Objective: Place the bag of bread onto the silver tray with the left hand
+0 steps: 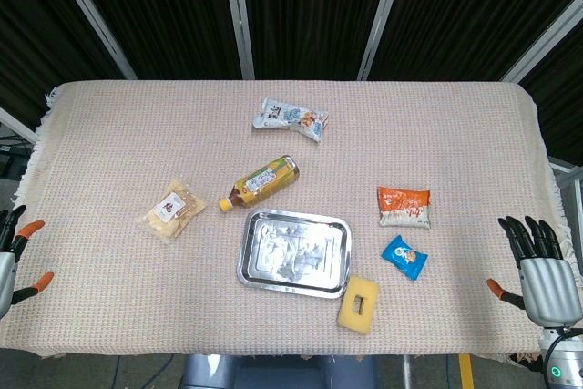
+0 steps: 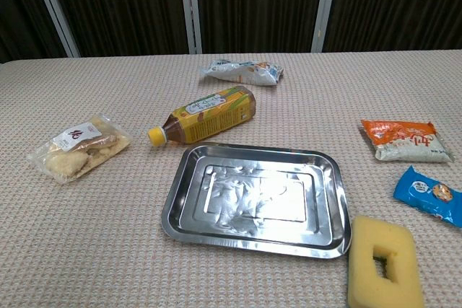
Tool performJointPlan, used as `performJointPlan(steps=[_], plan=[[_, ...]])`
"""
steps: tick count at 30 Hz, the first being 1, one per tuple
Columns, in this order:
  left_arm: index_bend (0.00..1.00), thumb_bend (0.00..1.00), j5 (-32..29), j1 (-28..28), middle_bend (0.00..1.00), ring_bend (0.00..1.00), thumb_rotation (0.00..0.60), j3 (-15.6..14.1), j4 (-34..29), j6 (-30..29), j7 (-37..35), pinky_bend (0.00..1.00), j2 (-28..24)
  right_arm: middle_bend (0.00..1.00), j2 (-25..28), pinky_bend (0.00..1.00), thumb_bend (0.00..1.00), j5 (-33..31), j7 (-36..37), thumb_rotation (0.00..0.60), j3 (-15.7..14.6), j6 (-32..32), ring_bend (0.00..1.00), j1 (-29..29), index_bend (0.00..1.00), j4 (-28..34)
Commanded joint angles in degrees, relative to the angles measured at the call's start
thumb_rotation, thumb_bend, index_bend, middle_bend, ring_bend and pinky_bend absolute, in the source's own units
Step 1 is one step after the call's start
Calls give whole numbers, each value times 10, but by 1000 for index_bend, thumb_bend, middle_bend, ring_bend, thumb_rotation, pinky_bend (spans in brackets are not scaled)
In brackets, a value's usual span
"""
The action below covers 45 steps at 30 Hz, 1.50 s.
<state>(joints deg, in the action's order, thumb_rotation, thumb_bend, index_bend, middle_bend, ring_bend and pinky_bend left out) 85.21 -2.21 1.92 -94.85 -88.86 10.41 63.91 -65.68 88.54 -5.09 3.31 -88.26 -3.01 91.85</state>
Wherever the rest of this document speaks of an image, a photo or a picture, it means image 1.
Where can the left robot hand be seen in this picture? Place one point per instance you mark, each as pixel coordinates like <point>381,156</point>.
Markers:
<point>5,266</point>

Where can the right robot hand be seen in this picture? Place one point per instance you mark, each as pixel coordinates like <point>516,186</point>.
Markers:
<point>544,284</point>

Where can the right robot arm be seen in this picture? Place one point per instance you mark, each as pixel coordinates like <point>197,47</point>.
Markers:
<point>561,352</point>

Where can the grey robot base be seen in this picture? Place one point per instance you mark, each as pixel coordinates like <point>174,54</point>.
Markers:
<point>278,371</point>

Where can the clear bag of biscuits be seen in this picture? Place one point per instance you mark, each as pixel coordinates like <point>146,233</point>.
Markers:
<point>171,215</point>

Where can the silver metal tray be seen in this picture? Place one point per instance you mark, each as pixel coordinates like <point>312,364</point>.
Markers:
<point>294,253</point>

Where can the blue snack packet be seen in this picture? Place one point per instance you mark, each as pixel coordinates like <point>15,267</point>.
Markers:
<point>404,257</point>

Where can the orange white snack packet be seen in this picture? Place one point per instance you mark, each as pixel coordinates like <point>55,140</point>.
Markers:
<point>404,207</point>

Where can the yellow sponge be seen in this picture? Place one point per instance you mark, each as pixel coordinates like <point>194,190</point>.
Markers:
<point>358,301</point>

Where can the yellow tea bottle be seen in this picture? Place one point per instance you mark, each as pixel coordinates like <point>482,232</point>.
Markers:
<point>259,183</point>

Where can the beige woven tablecloth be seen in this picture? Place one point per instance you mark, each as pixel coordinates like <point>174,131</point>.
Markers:
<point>291,170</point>

